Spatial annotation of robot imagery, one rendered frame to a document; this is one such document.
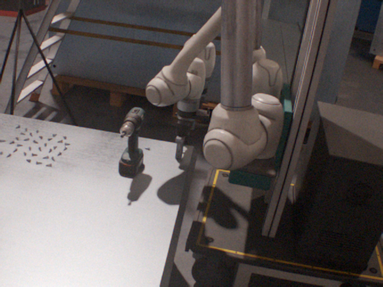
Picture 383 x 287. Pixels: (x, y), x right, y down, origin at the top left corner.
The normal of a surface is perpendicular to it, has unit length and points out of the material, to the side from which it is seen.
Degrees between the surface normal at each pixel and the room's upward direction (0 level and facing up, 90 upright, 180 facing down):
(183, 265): 0
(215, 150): 96
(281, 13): 90
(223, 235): 0
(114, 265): 0
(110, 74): 90
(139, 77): 90
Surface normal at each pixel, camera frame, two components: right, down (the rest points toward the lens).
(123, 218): 0.13, -0.87
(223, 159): -0.62, 0.39
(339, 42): -0.17, 0.44
